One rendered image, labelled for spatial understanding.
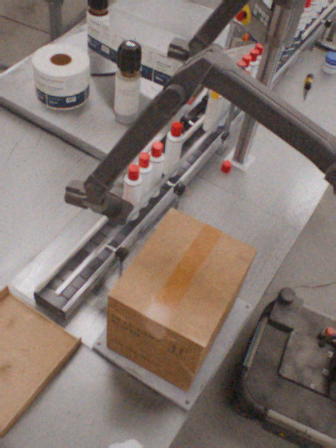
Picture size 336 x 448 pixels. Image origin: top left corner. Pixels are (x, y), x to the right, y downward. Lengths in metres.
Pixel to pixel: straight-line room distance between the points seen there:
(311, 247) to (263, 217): 1.12
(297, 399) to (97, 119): 1.29
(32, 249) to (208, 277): 0.60
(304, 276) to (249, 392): 0.85
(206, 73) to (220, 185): 0.84
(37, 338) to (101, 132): 0.78
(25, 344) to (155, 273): 0.43
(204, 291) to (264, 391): 0.97
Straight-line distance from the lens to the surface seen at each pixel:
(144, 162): 1.44
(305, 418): 2.07
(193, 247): 1.21
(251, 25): 1.63
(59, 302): 1.39
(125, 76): 1.75
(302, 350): 2.15
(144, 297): 1.12
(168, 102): 1.00
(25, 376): 1.36
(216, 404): 2.25
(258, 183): 1.81
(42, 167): 1.77
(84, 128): 1.83
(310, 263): 2.73
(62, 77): 1.82
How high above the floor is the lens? 2.09
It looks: 51 degrees down
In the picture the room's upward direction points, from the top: 11 degrees clockwise
